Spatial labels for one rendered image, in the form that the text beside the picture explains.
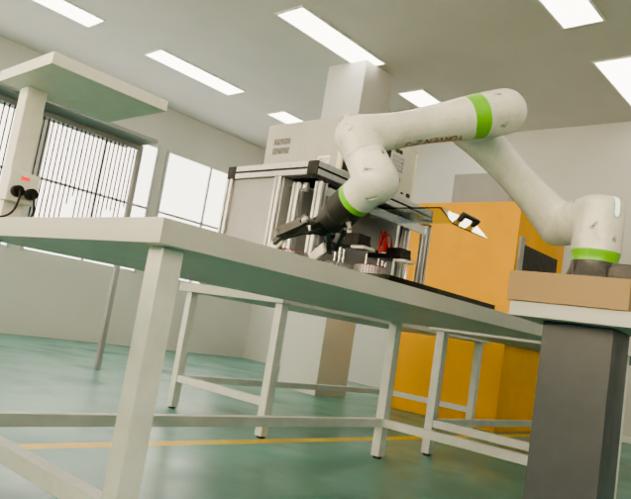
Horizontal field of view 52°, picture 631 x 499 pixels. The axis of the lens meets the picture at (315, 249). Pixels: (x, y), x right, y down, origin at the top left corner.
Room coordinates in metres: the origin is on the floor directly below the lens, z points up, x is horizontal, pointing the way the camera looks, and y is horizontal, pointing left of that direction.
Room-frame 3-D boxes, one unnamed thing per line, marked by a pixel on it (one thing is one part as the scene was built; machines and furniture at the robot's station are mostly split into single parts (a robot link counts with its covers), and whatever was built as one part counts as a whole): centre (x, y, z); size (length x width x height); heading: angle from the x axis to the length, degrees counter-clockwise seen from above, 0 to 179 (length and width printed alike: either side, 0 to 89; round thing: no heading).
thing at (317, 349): (6.49, -0.18, 1.65); 0.50 x 0.45 x 3.30; 47
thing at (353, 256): (2.37, -0.09, 0.92); 0.66 x 0.01 x 0.30; 137
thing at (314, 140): (2.42, -0.05, 1.22); 0.44 x 0.39 x 0.20; 137
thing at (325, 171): (2.41, -0.04, 1.09); 0.68 x 0.44 x 0.05; 137
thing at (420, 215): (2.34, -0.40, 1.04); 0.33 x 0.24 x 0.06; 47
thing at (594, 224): (1.78, -0.76, 0.98); 0.16 x 0.13 x 0.19; 18
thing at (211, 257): (2.36, -0.09, 0.72); 2.20 x 1.01 x 0.05; 137
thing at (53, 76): (1.93, 0.77, 0.98); 0.37 x 0.35 x 0.46; 137
